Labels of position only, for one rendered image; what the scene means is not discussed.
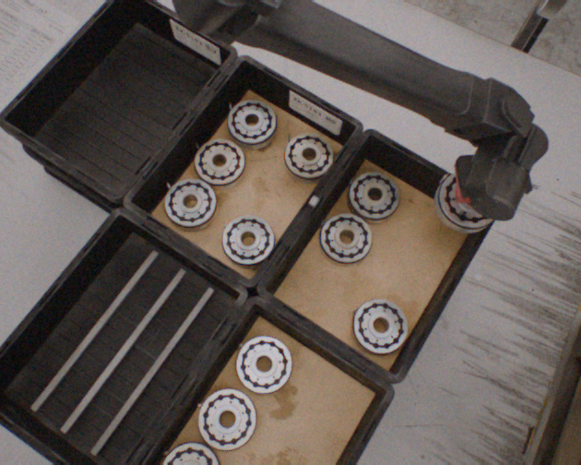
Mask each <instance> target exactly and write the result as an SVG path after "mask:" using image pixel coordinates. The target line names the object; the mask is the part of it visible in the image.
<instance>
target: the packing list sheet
mask: <svg viewBox="0 0 581 465"><path fill-rule="evenodd" d="M79 23H80V22H79V21H78V20H77V19H75V18H72V17H71V16H69V15H67V14H66V13H65V12H63V11H60V10H58V9H57V7H55V6H52V5H51V4H49V3H47V2H44V1H43V0H0V113H1V112H2V111H3V110H4V109H5V108H6V106H7V105H8V103H9V102H10V101H11V100H13V99H14V98H15V97H16V96H17V95H18V94H19V93H20V92H21V90H22V89H23V88H24V87H25V86H26V85H27V84H28V83H29V82H30V81H31V80H32V79H33V78H34V77H35V75H36V74H37V73H39V72H40V71H41V70H42V69H43V68H44V67H45V66H46V64H47V63H48V62H49V60H50V59H51V58H52V56H53V54H54V52H55V51H56V50H57V48H58V47H59V46H60V44H61V43H62V42H63V40H64V39H65V38H66V37H67V36H68V35H69V34H70V32H71V31H72V30H73V29H75V28H76V27H77V26H78V25H79Z"/></svg>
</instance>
